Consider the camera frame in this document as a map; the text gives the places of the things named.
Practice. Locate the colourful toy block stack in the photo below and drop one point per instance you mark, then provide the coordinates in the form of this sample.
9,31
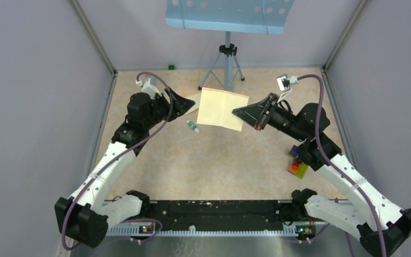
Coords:
297,167

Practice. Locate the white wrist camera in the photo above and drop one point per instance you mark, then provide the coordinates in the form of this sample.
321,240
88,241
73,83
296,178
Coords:
149,86
286,84

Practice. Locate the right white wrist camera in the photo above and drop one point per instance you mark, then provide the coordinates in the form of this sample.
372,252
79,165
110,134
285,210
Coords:
286,84

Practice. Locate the grey slotted cable duct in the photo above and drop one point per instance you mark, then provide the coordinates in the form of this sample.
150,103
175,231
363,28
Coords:
132,230

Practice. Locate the cream letter paper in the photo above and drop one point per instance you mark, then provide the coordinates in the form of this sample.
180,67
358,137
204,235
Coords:
216,106

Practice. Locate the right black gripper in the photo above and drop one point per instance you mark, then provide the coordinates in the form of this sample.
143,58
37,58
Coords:
250,113

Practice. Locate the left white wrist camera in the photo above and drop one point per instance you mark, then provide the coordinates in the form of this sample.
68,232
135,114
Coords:
149,86

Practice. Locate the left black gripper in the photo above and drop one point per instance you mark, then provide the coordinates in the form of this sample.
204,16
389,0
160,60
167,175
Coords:
179,106

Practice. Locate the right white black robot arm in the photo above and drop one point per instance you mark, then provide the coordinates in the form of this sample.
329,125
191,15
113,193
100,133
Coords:
378,224

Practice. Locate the grey tripod stand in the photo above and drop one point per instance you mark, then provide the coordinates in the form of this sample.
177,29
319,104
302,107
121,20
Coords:
232,67

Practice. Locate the blue music stand tray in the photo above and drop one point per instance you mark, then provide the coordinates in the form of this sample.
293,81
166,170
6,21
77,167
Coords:
240,16

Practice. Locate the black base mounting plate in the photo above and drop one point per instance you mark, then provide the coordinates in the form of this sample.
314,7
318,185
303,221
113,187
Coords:
222,215

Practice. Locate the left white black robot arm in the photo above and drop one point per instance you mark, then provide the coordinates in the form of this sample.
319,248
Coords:
83,216

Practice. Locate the green white glue stick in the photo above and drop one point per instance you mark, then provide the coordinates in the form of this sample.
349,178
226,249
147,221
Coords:
193,126

